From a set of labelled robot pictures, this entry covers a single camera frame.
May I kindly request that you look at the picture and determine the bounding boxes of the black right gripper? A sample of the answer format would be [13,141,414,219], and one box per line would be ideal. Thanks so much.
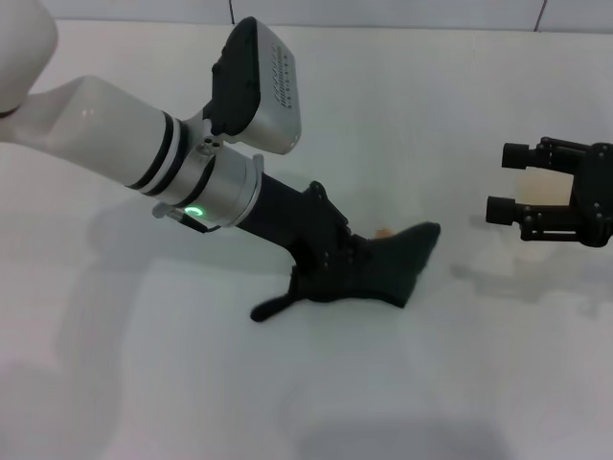
[486,137,613,248]

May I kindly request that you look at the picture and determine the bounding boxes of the white paper cup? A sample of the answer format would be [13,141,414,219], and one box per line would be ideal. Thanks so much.
[514,171,576,263]

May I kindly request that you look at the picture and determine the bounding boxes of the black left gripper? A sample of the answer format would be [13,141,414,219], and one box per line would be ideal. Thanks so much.
[237,172,371,302]

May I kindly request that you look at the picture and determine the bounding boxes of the dark blue rag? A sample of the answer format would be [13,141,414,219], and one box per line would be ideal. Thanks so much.
[249,220,442,323]

